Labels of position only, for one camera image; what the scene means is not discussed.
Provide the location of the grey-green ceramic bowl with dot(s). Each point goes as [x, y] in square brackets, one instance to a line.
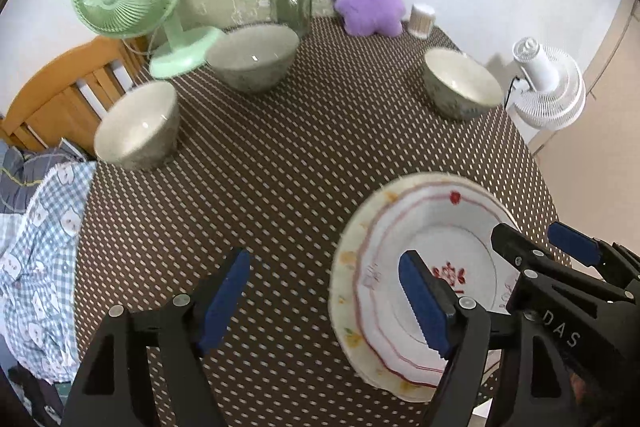
[460, 79]
[135, 127]
[250, 57]

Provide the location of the grey plaid pillow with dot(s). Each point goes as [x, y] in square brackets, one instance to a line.
[25, 177]

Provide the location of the brown polka dot tablecloth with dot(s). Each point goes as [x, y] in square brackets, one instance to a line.
[280, 177]

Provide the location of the white clip fan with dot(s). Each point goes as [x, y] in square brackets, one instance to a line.
[550, 92]

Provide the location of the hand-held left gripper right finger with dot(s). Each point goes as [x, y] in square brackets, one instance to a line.
[422, 297]

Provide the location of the beige door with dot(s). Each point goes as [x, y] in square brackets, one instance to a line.
[615, 107]

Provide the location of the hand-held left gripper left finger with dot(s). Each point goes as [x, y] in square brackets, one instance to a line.
[222, 302]

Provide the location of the dark cloth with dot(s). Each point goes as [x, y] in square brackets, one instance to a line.
[35, 397]

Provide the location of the wooden bed headboard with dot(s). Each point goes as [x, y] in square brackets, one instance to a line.
[50, 92]

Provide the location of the large yellow floral plate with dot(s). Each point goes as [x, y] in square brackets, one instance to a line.
[345, 287]

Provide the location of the white plate with red print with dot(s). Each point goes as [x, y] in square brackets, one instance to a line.
[430, 227]

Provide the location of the glass jar with brown lid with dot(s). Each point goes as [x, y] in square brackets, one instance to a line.
[290, 2]

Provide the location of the blue checked printed blanket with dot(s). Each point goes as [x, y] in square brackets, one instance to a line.
[45, 257]

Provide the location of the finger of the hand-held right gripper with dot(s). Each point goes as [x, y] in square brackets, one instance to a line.
[570, 239]
[515, 247]

